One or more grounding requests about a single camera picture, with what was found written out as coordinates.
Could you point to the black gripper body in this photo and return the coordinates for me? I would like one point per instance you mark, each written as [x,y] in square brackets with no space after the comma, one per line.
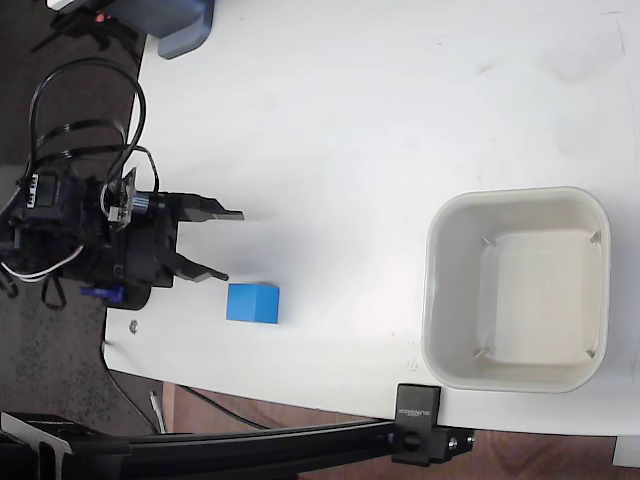
[142,250]

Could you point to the blue cube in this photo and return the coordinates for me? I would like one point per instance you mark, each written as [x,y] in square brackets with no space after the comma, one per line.
[252,303]

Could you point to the white square plastic bin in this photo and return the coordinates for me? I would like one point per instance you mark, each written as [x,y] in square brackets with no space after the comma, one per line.
[517,290]

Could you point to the blue table clamp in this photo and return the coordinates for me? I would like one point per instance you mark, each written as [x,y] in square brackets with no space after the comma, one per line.
[105,293]

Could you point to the small metal nut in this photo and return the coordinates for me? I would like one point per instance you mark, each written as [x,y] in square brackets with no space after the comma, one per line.
[133,326]

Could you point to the blue-gray plastic stand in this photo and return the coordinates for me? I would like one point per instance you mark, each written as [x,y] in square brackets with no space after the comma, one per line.
[175,25]

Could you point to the black tripod with orange dot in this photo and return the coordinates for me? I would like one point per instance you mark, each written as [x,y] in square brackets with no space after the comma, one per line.
[80,27]

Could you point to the white device edge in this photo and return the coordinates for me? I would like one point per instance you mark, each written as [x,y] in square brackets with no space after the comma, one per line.
[65,4]

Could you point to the white paper sheet corner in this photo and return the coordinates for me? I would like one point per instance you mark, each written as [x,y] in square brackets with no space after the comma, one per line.
[627,450]

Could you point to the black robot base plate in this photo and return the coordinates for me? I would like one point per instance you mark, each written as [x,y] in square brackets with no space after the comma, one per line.
[137,297]

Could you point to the gripper camera circuit board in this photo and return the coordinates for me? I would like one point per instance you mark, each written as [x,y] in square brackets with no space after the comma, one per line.
[122,200]

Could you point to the black aluminium rail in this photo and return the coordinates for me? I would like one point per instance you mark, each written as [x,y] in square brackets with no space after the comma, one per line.
[225,447]

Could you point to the black rail clamp bracket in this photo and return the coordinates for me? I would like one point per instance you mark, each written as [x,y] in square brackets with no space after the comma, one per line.
[417,425]

